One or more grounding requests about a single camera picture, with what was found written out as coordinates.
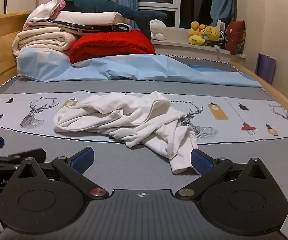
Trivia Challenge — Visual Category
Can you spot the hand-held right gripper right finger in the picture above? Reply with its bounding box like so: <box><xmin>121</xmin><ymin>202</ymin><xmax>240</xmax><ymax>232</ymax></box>
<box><xmin>175</xmin><ymin>149</ymin><xmax>270</xmax><ymax>201</ymax></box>

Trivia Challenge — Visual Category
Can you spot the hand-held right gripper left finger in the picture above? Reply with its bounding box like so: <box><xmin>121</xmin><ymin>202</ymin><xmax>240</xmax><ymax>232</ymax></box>
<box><xmin>15</xmin><ymin>147</ymin><xmax>109</xmax><ymax>201</ymax></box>

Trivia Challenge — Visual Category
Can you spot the white long-sleeved shirt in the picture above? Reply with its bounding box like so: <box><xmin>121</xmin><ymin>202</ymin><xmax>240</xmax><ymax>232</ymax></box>
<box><xmin>53</xmin><ymin>91</ymin><xmax>199</xmax><ymax>175</ymax></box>

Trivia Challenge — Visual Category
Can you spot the grey deer print bed sheet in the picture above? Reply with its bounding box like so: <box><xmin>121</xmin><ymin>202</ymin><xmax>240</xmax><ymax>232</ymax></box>
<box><xmin>0</xmin><ymin>55</ymin><xmax>288</xmax><ymax>233</ymax></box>

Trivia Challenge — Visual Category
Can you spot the light blue sheet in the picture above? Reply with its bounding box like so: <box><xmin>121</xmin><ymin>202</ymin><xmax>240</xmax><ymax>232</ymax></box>
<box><xmin>17</xmin><ymin>47</ymin><xmax>263</xmax><ymax>88</ymax></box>

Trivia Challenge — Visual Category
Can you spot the cream folded blanket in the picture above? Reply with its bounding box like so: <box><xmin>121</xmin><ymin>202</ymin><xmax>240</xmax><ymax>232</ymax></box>
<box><xmin>12</xmin><ymin>26</ymin><xmax>79</xmax><ymax>57</ymax></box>

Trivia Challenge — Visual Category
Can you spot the purple bag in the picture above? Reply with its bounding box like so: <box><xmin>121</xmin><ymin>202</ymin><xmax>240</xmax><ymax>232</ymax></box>
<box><xmin>255</xmin><ymin>53</ymin><xmax>276</xmax><ymax>85</ymax></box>

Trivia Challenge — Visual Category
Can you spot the window sill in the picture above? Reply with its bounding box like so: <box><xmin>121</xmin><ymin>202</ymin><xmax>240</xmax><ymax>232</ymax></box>
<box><xmin>149</xmin><ymin>39</ymin><xmax>247</xmax><ymax>60</ymax></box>

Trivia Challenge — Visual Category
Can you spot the red folded blanket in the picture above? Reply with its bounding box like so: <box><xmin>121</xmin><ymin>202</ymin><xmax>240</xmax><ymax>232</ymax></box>
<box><xmin>69</xmin><ymin>29</ymin><xmax>157</xmax><ymax>64</ymax></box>

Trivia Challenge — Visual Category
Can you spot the striped plush toy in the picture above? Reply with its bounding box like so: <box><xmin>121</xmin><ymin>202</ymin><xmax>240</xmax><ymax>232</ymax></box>
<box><xmin>216</xmin><ymin>30</ymin><xmax>228</xmax><ymax>50</ymax></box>

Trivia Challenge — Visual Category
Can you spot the yellow plush toy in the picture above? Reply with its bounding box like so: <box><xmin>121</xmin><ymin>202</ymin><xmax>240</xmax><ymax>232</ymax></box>
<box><xmin>202</xmin><ymin>25</ymin><xmax>222</xmax><ymax>47</ymax></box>
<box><xmin>188</xmin><ymin>21</ymin><xmax>207</xmax><ymax>46</ymax></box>

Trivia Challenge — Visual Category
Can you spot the navy star print quilt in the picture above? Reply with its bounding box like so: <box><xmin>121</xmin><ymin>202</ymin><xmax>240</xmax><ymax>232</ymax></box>
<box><xmin>25</xmin><ymin>21</ymin><xmax>132</xmax><ymax>35</ymax></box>

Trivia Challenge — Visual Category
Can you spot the dark red cushion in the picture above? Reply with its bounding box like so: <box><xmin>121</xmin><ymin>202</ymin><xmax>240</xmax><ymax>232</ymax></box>
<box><xmin>226</xmin><ymin>19</ymin><xmax>246</xmax><ymax>55</ymax></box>

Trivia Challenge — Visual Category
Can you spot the white folded pillow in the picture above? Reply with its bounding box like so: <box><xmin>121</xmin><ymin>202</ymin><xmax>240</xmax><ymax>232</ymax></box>
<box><xmin>51</xmin><ymin>11</ymin><xmax>125</xmax><ymax>27</ymax></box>

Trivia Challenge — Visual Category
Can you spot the white plush toy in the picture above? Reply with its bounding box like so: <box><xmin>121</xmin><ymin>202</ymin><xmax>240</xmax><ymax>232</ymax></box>
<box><xmin>149</xmin><ymin>19</ymin><xmax>167</xmax><ymax>41</ymax></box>

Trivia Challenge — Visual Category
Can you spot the white and pink cloth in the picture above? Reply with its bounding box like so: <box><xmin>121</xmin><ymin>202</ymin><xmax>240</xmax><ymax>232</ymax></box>
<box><xmin>30</xmin><ymin>0</ymin><xmax>66</xmax><ymax>22</ymax></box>

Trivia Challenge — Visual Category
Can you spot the dark blue shark plush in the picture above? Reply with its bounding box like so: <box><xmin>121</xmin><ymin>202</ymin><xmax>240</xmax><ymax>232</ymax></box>
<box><xmin>63</xmin><ymin>0</ymin><xmax>168</xmax><ymax>40</ymax></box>

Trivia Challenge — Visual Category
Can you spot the blue curtain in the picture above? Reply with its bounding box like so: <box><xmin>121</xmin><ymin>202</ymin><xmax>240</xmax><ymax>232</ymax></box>
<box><xmin>116</xmin><ymin>0</ymin><xmax>139</xmax><ymax>30</ymax></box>
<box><xmin>209</xmin><ymin>0</ymin><xmax>238</xmax><ymax>25</ymax></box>

